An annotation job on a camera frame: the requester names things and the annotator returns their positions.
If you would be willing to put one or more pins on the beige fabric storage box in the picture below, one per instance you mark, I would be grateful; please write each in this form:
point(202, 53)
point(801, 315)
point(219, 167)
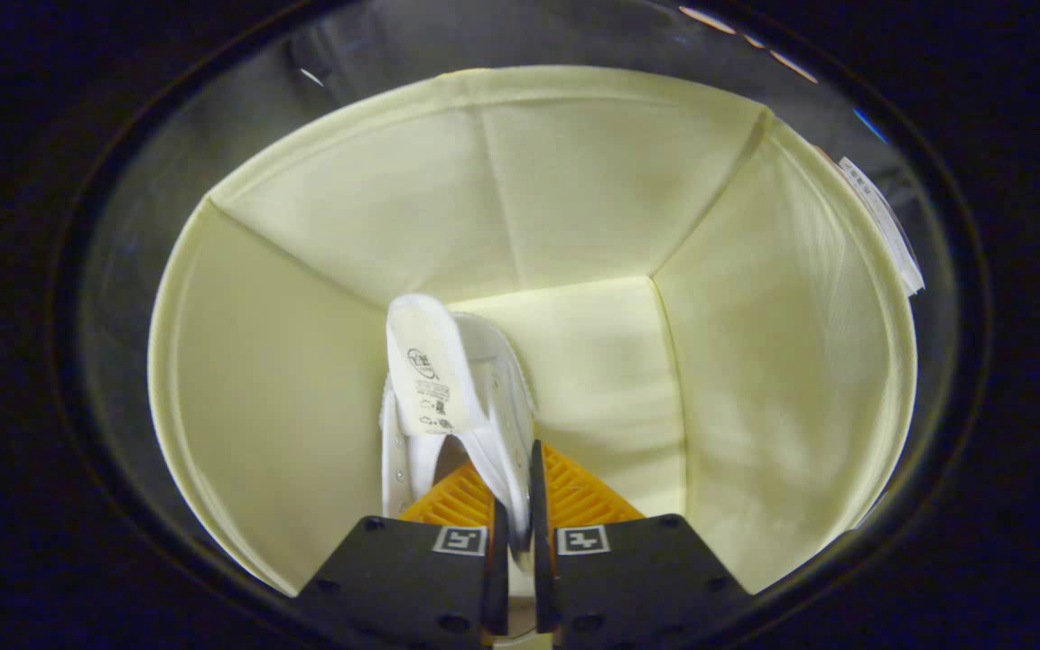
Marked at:
point(574, 199)

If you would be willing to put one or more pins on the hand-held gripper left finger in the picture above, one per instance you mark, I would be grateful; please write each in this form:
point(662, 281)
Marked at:
point(498, 578)

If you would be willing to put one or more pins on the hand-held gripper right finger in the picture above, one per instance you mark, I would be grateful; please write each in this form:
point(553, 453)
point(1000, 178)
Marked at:
point(540, 578)

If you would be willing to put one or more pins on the white canvas shoe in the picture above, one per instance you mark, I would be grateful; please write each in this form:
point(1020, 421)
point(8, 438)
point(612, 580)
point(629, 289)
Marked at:
point(430, 370)

